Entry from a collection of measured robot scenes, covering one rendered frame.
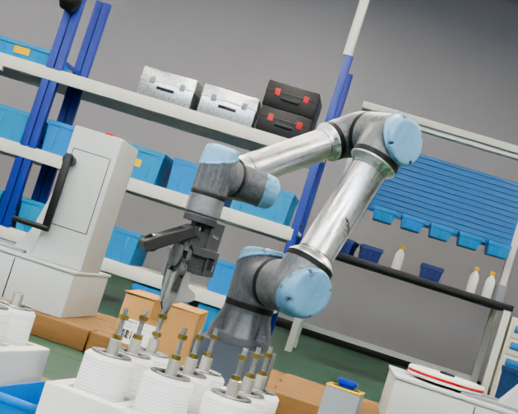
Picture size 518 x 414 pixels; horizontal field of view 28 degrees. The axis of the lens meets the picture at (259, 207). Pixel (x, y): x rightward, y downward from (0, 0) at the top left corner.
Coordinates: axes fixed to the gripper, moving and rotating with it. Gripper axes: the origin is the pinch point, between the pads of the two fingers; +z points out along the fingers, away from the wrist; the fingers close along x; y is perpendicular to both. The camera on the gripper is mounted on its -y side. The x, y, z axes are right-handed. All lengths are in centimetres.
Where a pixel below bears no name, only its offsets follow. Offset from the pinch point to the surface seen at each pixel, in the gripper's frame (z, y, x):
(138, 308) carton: 9, 24, 96
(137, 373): 12.5, -5.4, -14.4
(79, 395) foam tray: 17.3, -18.0, -25.3
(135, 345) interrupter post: 7.9, -6.5, -10.8
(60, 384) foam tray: 16.8, -21.0, -22.0
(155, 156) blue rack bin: -61, 108, 435
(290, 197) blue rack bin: -61, 187, 392
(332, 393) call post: 5.0, 28.1, -28.6
